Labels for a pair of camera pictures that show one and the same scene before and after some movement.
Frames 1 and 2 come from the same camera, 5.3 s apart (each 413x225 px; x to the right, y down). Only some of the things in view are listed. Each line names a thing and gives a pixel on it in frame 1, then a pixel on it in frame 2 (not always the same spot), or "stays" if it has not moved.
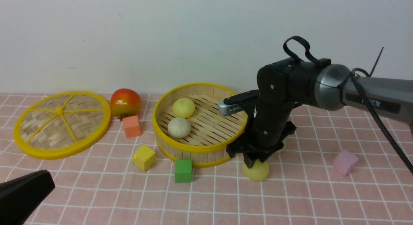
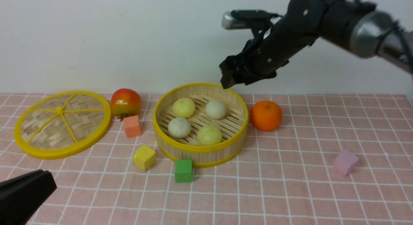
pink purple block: x=344 y=161 stays
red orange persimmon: x=125 y=102 stays
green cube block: x=183 y=170 stays
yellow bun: x=259 y=171 → x=209 y=135
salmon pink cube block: x=132 y=127 stays
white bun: x=179 y=128 stays
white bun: x=284 y=141 → x=216 y=109
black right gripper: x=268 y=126 → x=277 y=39
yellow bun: x=183 y=107 stays
